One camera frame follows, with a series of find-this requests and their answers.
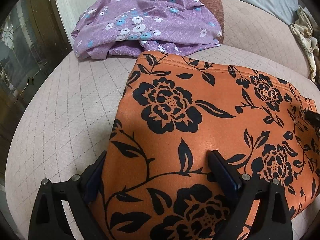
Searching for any orange black floral blouse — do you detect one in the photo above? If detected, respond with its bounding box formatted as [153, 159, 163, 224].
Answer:
[91, 51, 319, 239]

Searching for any cream brown floral blanket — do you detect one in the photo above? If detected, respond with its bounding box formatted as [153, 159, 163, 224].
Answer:
[290, 5, 319, 83]

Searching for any pink quilted mattress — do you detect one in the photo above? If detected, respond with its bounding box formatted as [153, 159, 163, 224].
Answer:
[4, 43, 320, 240]

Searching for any pink sofa bolster cushion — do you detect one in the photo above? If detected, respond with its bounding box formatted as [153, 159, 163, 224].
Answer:
[200, 0, 310, 78]

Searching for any wooden glass door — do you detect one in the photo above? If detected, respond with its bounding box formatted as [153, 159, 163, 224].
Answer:
[1, 0, 71, 185]

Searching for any purple floral garment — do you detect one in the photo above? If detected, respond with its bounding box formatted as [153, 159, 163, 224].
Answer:
[71, 0, 222, 60]

